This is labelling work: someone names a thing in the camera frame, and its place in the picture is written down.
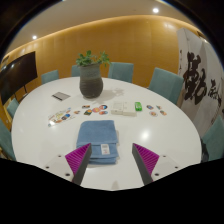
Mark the printed sticker sheet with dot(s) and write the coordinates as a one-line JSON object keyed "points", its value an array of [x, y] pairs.
{"points": [[60, 116]]}

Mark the dark oblong sticker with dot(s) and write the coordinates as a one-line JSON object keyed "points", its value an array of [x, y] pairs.
{"points": [[86, 106]]}

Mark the calligraphy folding screen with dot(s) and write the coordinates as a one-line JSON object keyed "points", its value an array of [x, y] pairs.
{"points": [[200, 80]]}

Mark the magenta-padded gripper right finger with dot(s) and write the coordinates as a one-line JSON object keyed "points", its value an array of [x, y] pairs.
{"points": [[146, 160]]}

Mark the black square sticker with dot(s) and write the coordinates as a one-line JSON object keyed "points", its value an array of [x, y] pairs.
{"points": [[88, 112]]}

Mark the orange and blue sticker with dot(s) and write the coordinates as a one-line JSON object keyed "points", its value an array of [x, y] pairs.
{"points": [[103, 112]]}

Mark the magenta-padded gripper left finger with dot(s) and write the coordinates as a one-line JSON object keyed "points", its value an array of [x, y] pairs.
{"points": [[77, 160]]}

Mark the recessed ceiling light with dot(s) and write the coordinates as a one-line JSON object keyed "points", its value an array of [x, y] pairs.
{"points": [[34, 37], [155, 10]]}

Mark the green small pack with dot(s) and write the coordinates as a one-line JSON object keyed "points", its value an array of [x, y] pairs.
{"points": [[138, 106]]}

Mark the teal chairs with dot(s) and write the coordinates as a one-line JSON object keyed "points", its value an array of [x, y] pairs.
{"points": [[121, 71]]}

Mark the black wall screen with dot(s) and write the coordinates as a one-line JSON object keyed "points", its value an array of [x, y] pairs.
{"points": [[16, 76]]}

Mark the potted plant in grey vase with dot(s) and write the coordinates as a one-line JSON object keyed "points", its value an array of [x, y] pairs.
{"points": [[90, 83]]}

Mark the orange round sticker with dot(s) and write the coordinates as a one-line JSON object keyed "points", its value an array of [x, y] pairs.
{"points": [[96, 110]]}

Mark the blue towel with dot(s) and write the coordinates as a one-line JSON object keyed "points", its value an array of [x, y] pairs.
{"points": [[96, 133]]}

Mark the blue-rimmed round sticker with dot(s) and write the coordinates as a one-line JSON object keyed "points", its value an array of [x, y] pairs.
{"points": [[103, 107]]}

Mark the white flat box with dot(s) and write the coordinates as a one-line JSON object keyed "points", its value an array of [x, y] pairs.
{"points": [[123, 108]]}

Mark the small orange sticker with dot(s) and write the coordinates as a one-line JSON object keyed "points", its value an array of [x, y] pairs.
{"points": [[76, 112]]}

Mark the small round sticker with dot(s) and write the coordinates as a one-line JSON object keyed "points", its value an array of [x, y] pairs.
{"points": [[158, 107], [153, 113], [163, 112], [150, 107]]}

